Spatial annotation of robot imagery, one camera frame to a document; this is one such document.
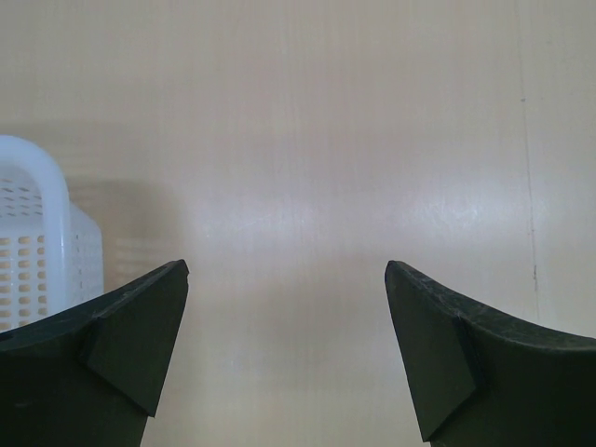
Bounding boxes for white plastic basket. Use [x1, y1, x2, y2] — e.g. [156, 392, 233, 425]
[1, 135, 104, 332]

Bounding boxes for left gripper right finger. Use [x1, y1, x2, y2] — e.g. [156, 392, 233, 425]
[385, 261, 595, 446]

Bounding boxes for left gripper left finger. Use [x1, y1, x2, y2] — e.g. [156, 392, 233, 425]
[1, 260, 189, 446]

